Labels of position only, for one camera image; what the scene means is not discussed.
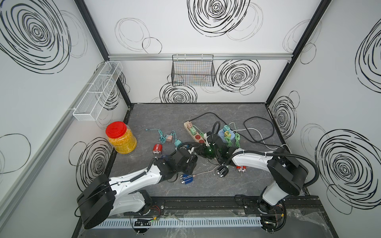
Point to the blue power strip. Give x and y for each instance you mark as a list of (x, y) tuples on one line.
[(225, 133)]

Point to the black wire basket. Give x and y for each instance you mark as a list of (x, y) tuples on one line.
[(193, 73)]

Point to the white wire shelf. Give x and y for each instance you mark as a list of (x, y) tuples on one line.
[(99, 90)]

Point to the clear jar of yellow flakes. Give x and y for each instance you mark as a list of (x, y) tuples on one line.
[(121, 137)]

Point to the teal USB charger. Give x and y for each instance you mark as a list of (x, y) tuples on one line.
[(177, 143)]

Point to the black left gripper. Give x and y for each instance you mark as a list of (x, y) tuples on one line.
[(191, 165)]

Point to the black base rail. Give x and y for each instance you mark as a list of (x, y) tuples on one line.
[(250, 204)]

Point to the green USB charger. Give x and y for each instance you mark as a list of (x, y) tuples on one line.
[(193, 131)]

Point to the aluminium wall rail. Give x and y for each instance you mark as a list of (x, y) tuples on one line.
[(224, 56)]

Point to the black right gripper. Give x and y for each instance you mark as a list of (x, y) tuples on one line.
[(202, 148)]

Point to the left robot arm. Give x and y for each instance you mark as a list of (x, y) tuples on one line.
[(105, 196)]

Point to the white slotted cable duct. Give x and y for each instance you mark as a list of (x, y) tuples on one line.
[(203, 222)]

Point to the beige power strip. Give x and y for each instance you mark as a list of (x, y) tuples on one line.
[(197, 138)]

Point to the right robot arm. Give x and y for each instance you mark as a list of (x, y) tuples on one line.
[(289, 175)]

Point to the black corner frame post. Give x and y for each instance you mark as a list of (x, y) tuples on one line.
[(86, 16)]

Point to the right black corner post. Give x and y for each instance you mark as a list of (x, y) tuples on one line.
[(318, 14)]

